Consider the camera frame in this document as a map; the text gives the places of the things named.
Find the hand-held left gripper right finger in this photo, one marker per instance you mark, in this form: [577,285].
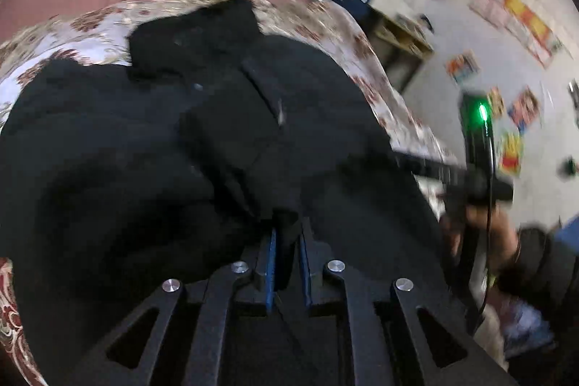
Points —
[304,277]

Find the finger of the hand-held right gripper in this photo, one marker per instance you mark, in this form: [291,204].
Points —
[429,168]

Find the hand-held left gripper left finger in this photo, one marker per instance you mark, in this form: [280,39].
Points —
[271,273]

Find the black garment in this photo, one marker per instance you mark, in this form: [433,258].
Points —
[135,142]

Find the person's right forearm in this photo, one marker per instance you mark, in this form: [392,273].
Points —
[543,268]

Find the person's right hand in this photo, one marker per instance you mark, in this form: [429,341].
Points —
[493,232]

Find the wooden shelf unit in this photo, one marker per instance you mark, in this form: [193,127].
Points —
[402,38]

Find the floral bedspread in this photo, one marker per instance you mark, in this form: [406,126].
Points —
[90,26]

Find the yellow wall poster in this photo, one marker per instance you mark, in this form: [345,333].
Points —
[511,153]

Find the narrow colourful wall poster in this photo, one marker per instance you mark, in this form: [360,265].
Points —
[496,102]

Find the small colourful wall poster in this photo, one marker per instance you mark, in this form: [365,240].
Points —
[462,67]
[524,110]

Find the dark green wall object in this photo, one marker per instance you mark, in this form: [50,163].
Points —
[571,168]

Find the large multicoloured wall poster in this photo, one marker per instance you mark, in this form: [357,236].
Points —
[520,15]

